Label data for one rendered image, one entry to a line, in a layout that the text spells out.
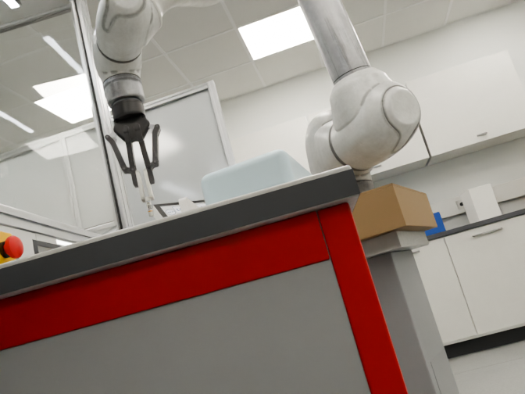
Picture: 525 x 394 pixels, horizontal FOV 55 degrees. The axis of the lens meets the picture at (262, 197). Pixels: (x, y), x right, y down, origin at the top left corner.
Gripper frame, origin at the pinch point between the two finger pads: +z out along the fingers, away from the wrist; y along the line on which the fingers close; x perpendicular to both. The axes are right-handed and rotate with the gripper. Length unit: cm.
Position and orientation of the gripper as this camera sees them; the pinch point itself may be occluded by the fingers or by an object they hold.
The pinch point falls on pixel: (144, 185)
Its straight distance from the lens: 119.4
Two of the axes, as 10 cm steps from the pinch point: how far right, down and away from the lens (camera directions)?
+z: 2.6, 9.4, -2.2
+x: 0.7, -2.4, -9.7
